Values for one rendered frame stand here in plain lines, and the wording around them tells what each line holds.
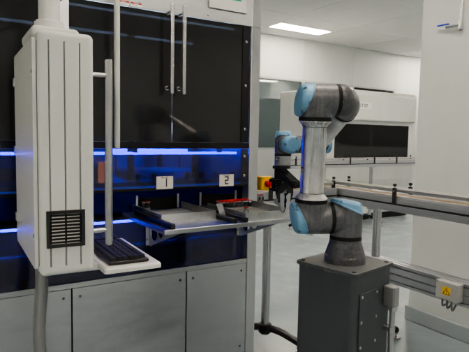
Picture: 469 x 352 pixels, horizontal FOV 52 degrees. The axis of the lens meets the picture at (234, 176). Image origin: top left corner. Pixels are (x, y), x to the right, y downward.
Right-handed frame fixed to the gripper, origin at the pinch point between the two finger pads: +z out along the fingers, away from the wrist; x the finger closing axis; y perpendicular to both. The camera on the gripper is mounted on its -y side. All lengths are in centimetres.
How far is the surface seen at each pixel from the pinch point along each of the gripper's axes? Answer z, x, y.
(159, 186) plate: -9, 44, 39
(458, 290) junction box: 40, -80, -35
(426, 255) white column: 44, -144, 28
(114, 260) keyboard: 10, 82, -13
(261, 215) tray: 1.7, 11.8, 1.2
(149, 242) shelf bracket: 17, 49, 37
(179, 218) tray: 2.1, 46.1, 12.7
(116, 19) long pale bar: -80, 66, 32
